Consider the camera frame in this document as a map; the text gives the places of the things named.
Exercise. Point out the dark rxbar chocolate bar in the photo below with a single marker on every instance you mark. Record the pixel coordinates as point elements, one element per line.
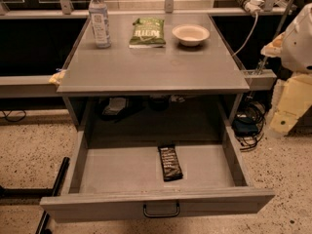
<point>170,165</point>

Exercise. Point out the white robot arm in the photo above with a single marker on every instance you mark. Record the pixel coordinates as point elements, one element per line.
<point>293,97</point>

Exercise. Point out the grey counter cabinet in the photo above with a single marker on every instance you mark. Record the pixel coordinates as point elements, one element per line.
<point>179,86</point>

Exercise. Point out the grey open drawer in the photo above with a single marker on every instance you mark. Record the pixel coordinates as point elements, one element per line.
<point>111,176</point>

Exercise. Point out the yellow sponge at counter edge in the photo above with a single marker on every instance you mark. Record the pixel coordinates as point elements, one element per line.
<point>57,77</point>

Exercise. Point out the green kettle chips bag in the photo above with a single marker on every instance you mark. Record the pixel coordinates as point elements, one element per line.
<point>148,33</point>

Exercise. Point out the white paper bowl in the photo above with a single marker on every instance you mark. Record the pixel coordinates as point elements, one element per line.
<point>191,35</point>

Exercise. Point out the clear plastic water bottle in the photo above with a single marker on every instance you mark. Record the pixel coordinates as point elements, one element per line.
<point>100,23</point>

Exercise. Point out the white power strip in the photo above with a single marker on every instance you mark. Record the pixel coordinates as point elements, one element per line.
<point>251,6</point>

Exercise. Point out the diagonal metal rod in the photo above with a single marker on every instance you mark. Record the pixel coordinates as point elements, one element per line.
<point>269,5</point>

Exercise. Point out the black drawer handle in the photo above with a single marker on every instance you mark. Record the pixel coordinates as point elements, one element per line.
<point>161,210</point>

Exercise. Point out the grey aluminium frame beam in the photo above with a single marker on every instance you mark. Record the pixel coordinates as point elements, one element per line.
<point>27,87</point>

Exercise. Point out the black floor rail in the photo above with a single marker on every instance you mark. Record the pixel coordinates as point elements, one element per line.
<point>38,193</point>

